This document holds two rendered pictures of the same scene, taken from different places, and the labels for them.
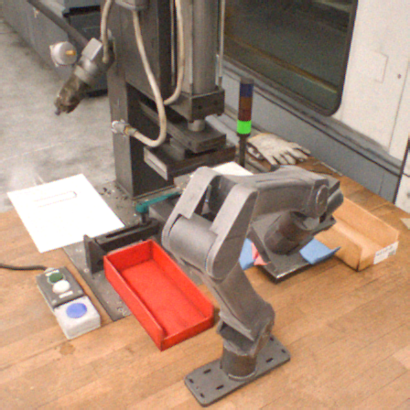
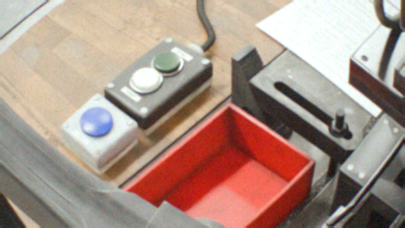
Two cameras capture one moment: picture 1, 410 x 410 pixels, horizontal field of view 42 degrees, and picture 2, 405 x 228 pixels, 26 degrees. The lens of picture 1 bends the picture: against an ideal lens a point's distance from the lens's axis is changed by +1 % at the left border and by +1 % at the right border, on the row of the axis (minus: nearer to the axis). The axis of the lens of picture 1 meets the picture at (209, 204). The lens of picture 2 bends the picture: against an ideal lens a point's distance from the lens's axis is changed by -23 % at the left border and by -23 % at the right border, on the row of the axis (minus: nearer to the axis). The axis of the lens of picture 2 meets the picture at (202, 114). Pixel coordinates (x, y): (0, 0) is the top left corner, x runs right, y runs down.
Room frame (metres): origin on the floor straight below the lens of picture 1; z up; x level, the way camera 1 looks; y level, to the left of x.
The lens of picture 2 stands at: (0.70, -0.48, 1.75)
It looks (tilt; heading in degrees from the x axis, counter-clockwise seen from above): 48 degrees down; 77
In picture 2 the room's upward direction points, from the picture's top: 1 degrees counter-clockwise
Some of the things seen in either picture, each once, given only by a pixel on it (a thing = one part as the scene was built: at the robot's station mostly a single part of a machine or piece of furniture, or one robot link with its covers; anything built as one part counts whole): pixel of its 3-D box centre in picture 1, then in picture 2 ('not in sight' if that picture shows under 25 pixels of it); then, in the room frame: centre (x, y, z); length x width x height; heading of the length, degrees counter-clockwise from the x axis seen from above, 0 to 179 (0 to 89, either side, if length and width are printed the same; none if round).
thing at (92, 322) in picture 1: (78, 321); (98, 141); (0.76, 0.25, 0.90); 0.07 x 0.07 x 0.06; 34
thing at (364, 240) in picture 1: (339, 225); not in sight; (1.07, -0.32, 0.93); 0.25 x 0.13 x 0.08; 34
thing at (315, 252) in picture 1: (305, 240); not in sight; (1.00, -0.23, 0.93); 0.15 x 0.07 x 0.03; 36
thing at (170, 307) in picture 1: (156, 290); (188, 223); (0.82, 0.10, 0.93); 0.25 x 0.12 x 0.06; 34
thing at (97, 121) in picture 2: (76, 312); (96, 125); (0.76, 0.25, 0.93); 0.04 x 0.04 x 0.02
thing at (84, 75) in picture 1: (88, 70); not in sight; (1.23, 0.29, 1.25); 0.19 x 0.07 x 0.19; 124
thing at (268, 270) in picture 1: (282, 249); not in sight; (0.99, -0.17, 0.91); 0.17 x 0.16 x 0.02; 124
